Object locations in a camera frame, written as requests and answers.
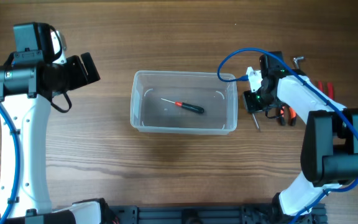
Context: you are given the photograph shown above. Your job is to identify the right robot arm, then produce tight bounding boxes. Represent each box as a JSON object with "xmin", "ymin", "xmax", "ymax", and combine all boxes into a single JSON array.
[{"xmin": 243, "ymin": 52, "xmax": 358, "ymax": 220}]

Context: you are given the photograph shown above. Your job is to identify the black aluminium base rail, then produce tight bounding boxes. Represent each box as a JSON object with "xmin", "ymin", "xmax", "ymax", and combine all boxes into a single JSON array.
[{"xmin": 107, "ymin": 202, "xmax": 326, "ymax": 224}]

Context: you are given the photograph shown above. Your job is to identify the blue right cable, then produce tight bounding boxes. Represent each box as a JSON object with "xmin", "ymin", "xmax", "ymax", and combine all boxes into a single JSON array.
[{"xmin": 217, "ymin": 47, "xmax": 358, "ymax": 224}]

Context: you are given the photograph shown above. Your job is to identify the green handled screwdriver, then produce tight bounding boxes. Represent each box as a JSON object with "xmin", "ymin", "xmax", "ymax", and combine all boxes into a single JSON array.
[{"xmin": 252, "ymin": 113, "xmax": 261, "ymax": 132}]

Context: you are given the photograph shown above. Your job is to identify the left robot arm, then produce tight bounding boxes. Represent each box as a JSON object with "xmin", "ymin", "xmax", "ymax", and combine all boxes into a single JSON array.
[{"xmin": 0, "ymin": 22, "xmax": 116, "ymax": 223}]

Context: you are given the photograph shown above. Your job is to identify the blue left cable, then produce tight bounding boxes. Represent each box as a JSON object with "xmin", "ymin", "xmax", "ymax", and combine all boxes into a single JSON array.
[{"xmin": 0, "ymin": 85, "xmax": 22, "ymax": 224}]

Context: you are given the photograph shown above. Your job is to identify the black red-collar screwdriver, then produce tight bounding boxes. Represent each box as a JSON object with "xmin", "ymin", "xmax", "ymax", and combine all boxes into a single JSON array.
[{"xmin": 162, "ymin": 98, "xmax": 204, "ymax": 114}]

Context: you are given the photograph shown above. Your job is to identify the silver L-shaped socket wrench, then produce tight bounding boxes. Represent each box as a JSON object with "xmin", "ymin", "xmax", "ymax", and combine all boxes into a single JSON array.
[{"xmin": 292, "ymin": 56, "xmax": 305, "ymax": 69}]

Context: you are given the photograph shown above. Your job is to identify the clear plastic container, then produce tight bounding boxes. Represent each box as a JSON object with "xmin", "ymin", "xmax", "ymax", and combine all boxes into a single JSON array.
[{"xmin": 130, "ymin": 70, "xmax": 239, "ymax": 135}]

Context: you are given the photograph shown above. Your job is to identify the orange black needle-nose pliers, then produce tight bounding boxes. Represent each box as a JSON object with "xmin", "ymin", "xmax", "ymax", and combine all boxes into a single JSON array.
[{"xmin": 277, "ymin": 106, "xmax": 297, "ymax": 126}]

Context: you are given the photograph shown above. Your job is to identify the red handled cutters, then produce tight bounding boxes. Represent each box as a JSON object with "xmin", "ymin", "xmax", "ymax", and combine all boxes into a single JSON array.
[{"xmin": 317, "ymin": 80, "xmax": 334, "ymax": 100}]

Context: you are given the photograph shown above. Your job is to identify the blue cable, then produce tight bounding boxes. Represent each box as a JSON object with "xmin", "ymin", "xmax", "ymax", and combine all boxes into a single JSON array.
[
  {"xmin": 0, "ymin": 85, "xmax": 22, "ymax": 224},
  {"xmin": 217, "ymin": 47, "xmax": 358, "ymax": 224}
]

